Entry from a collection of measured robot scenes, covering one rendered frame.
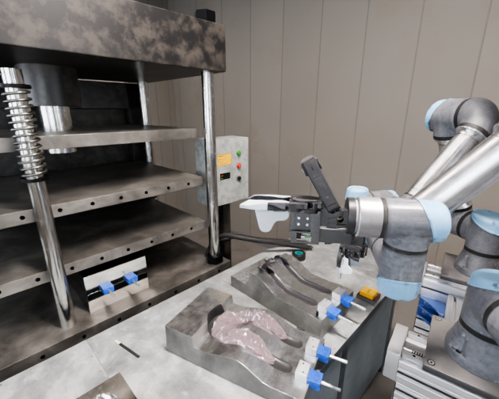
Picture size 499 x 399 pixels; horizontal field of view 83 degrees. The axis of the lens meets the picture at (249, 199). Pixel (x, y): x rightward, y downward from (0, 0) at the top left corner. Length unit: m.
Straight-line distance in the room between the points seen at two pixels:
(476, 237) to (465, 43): 1.75
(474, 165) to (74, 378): 1.25
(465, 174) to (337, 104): 2.28
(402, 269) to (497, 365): 0.39
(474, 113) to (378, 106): 1.70
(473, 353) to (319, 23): 2.74
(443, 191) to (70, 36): 1.14
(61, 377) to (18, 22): 1.09
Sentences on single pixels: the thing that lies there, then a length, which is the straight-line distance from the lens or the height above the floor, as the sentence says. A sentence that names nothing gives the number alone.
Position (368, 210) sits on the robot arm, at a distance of 0.54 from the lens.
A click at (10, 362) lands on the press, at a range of 1.42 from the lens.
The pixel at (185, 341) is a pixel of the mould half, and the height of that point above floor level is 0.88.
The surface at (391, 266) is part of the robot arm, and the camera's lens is 0.60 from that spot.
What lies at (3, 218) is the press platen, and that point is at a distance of 1.28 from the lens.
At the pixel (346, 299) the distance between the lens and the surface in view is 1.27.
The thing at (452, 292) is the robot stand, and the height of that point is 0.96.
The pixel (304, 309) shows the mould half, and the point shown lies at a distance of 1.20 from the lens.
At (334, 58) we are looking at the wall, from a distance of 2.97.
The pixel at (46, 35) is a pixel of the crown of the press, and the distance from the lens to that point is 1.18.
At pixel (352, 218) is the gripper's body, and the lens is 0.54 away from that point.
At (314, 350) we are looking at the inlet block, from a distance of 1.07.
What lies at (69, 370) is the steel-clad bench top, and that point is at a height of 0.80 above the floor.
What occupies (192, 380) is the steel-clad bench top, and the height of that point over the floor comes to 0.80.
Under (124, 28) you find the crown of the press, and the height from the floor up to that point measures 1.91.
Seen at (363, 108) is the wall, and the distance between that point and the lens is 2.83.
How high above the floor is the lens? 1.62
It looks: 17 degrees down
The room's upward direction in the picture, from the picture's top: straight up
